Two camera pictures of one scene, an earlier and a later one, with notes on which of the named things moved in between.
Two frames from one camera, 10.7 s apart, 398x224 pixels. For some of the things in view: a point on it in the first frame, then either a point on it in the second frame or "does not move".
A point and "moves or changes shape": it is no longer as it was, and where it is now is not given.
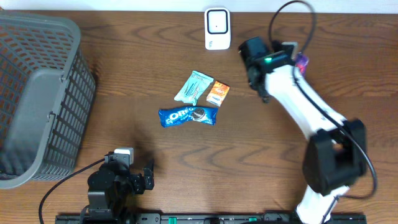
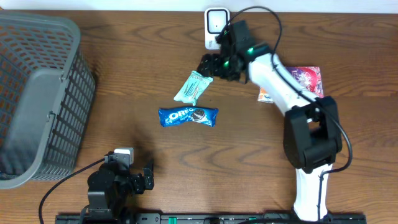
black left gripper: [142, 181] does not move
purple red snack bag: [301, 61] → [309, 78]
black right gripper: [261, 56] → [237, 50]
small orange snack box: [217, 93] moves or changes shape
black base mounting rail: [206, 219] does not move
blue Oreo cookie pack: [169, 117] does not move
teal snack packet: [196, 86] does not move
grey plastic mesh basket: [47, 98] does not move
